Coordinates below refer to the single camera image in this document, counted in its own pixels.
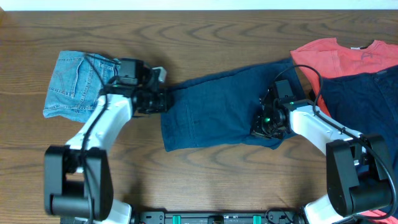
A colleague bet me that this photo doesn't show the red orange t-shirt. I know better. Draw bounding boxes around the red orange t-shirt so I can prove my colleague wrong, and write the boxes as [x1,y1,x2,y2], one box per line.
[290,37,398,118]

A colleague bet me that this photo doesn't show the folded light blue denim shorts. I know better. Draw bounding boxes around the folded light blue denim shorts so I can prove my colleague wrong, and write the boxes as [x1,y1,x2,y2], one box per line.
[43,50,119,123]

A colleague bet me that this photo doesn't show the dark navy garment in pile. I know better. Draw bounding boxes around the dark navy garment in pile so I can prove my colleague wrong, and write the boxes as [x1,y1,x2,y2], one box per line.
[319,65,398,187]

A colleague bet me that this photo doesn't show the dark navy blue shorts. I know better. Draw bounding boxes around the dark navy blue shorts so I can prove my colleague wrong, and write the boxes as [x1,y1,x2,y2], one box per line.
[161,58,305,152]

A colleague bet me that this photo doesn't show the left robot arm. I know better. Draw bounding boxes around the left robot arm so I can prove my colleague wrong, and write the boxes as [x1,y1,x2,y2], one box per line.
[44,58,173,223]

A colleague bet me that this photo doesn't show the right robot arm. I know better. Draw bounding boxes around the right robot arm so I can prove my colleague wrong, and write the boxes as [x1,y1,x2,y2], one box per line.
[251,80,397,223]

